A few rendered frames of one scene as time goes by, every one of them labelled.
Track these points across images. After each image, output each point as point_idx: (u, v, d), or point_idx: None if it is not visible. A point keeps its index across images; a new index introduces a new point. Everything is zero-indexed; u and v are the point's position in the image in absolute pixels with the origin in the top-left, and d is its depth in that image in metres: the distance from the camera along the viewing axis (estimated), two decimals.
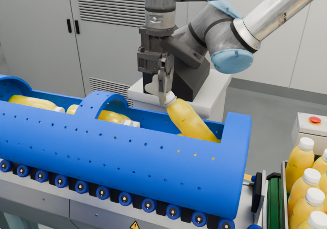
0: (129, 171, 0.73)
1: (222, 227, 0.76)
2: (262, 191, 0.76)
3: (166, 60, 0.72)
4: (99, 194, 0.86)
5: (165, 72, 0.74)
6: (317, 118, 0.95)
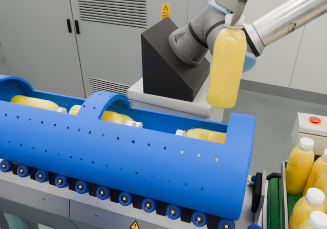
0: (132, 172, 0.73)
1: (222, 225, 0.76)
2: (262, 191, 0.76)
3: None
4: (99, 193, 0.86)
5: None
6: (317, 118, 0.95)
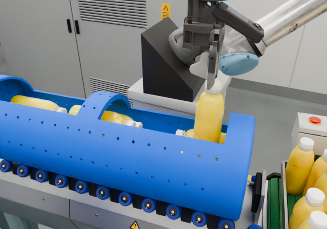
0: (132, 172, 0.73)
1: (222, 225, 0.76)
2: (262, 191, 0.76)
3: (221, 32, 0.59)
4: (99, 193, 0.86)
5: (217, 48, 0.61)
6: (317, 118, 0.95)
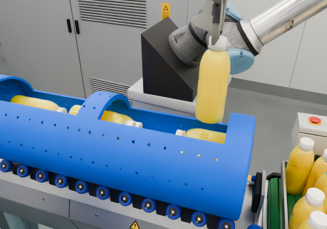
0: (132, 172, 0.73)
1: (222, 225, 0.76)
2: (262, 191, 0.76)
3: None
4: (99, 193, 0.86)
5: None
6: (317, 118, 0.95)
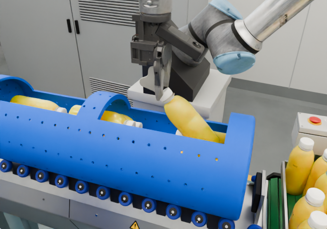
0: (132, 172, 0.73)
1: (222, 225, 0.76)
2: (262, 191, 0.76)
3: (163, 50, 0.65)
4: (99, 193, 0.86)
5: (162, 64, 0.67)
6: (317, 118, 0.95)
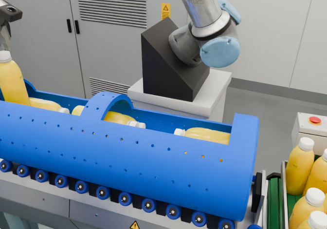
0: (136, 173, 0.72)
1: (222, 223, 0.76)
2: (262, 191, 0.76)
3: None
4: (99, 191, 0.86)
5: None
6: (317, 118, 0.95)
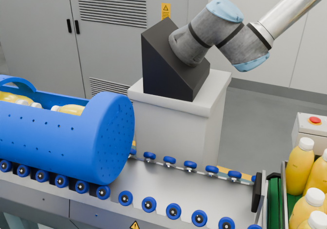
0: (9, 142, 0.83)
1: None
2: (262, 191, 0.76)
3: None
4: (100, 189, 0.86)
5: None
6: (317, 118, 0.95)
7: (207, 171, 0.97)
